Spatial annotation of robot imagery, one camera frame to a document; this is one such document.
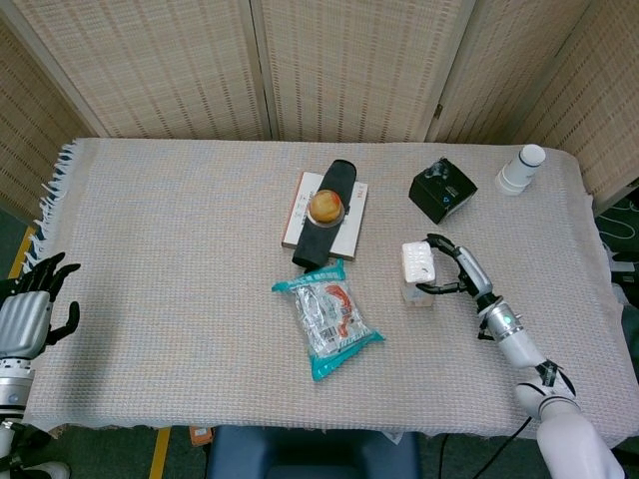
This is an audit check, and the white book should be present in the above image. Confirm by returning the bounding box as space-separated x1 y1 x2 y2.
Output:
281 171 369 262

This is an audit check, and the black fabric sleeve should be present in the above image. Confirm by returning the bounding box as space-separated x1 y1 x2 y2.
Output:
291 159 360 273

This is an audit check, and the black cardboard box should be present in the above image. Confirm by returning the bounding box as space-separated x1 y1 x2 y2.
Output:
408 157 479 226

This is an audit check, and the white plastic bottle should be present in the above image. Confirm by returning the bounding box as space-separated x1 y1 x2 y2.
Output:
494 144 546 197

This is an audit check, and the beige woven tablecloth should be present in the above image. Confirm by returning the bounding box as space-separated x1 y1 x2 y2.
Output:
19 137 625 458

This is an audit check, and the teal snack bag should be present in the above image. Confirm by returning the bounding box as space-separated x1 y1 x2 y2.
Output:
271 257 386 383

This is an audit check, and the woven folding screen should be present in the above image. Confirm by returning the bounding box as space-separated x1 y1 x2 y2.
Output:
0 0 639 221

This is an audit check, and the orange jelly cup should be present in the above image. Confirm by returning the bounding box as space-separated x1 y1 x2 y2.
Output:
306 189 346 229

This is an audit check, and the black and silver right hand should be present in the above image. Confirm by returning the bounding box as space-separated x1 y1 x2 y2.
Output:
415 233 495 301

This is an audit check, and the black and silver left hand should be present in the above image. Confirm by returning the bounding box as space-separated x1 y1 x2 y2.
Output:
0 251 82 360

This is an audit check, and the white cable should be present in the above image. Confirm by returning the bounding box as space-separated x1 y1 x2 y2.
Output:
603 198 639 245

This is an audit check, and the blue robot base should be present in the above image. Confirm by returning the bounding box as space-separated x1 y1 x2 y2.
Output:
205 426 423 479

